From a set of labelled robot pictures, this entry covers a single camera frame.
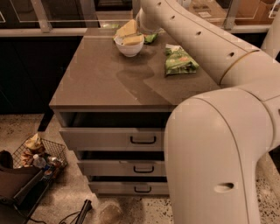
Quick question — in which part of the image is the clear plastic water bottle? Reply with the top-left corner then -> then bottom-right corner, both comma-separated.
32,154 -> 46,169

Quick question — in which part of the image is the grey drawer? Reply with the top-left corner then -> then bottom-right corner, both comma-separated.
59,112 -> 172,152
88,176 -> 169,196
78,151 -> 165,177

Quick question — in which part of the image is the brown robot base part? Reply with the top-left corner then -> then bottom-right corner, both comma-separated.
0,150 -> 49,224

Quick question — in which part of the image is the green snack bag behind bowl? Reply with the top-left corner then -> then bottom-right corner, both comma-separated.
130,32 -> 157,44

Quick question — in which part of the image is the top grey drawer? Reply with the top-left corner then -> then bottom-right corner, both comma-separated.
59,112 -> 172,152

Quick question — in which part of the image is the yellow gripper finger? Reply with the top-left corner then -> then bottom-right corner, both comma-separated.
116,19 -> 137,38

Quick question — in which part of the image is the white ceramic bowl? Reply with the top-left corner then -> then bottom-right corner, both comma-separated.
114,37 -> 144,57

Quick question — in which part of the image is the middle grey drawer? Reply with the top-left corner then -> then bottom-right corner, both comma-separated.
78,151 -> 165,177

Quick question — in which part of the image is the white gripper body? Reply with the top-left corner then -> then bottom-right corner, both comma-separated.
136,8 -> 161,34

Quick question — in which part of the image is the grey drawer cabinet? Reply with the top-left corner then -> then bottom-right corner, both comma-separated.
48,26 -> 221,198

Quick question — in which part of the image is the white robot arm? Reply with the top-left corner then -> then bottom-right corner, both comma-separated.
137,0 -> 280,224

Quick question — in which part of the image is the crumpled snack bag in basket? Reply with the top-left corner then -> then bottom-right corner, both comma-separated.
20,134 -> 46,167

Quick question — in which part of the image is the black wire basket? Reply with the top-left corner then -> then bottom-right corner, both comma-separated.
12,138 -> 67,182

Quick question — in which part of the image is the green snack bag front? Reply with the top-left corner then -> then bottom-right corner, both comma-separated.
165,44 -> 199,76

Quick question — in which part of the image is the cardboard box right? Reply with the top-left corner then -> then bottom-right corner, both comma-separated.
188,0 -> 227,26

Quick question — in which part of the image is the bottom grey drawer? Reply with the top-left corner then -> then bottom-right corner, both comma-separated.
88,176 -> 169,196

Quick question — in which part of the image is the black cable on floor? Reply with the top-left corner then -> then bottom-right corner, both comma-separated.
29,199 -> 93,224

